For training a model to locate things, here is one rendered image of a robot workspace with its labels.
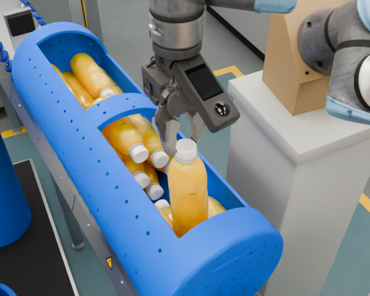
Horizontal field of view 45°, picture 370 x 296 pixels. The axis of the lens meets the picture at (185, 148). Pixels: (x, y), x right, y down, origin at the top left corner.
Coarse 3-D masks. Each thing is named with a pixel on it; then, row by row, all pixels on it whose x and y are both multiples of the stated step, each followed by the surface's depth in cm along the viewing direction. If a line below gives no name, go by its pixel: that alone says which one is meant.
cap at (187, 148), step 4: (180, 140) 77; (184, 140) 77; (188, 140) 77; (192, 140) 77; (176, 144) 76; (180, 144) 76; (184, 144) 76; (188, 144) 76; (192, 144) 76; (196, 144) 76; (176, 148) 75; (180, 148) 75; (184, 148) 75; (188, 148) 75; (192, 148) 75; (196, 148) 76; (176, 152) 75; (180, 152) 75; (184, 152) 75; (188, 152) 75; (192, 152) 75; (196, 152) 76; (176, 156) 76; (180, 156) 75; (184, 156) 75; (188, 156) 75; (192, 156) 76
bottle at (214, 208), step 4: (208, 200) 93; (212, 200) 93; (208, 204) 92; (212, 204) 92; (216, 204) 92; (208, 208) 91; (212, 208) 91; (216, 208) 91; (220, 208) 92; (208, 212) 90; (212, 212) 90; (216, 212) 90; (220, 212) 91; (208, 216) 90; (212, 216) 90
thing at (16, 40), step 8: (24, 8) 166; (8, 16) 163; (16, 16) 163; (24, 16) 164; (32, 16) 167; (8, 24) 164; (16, 24) 164; (24, 24) 166; (32, 24) 167; (8, 32) 168; (16, 32) 166; (24, 32) 168; (16, 40) 170; (16, 48) 171
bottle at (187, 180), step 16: (176, 160) 76; (192, 160) 76; (176, 176) 77; (192, 176) 77; (176, 192) 79; (192, 192) 78; (176, 208) 82; (192, 208) 81; (176, 224) 85; (192, 224) 83
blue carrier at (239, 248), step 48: (48, 48) 131; (96, 48) 140; (48, 96) 111; (144, 96) 107; (96, 144) 95; (96, 192) 92; (144, 192) 85; (144, 240) 80; (192, 240) 76; (240, 240) 76; (144, 288) 80; (192, 288) 76; (240, 288) 88
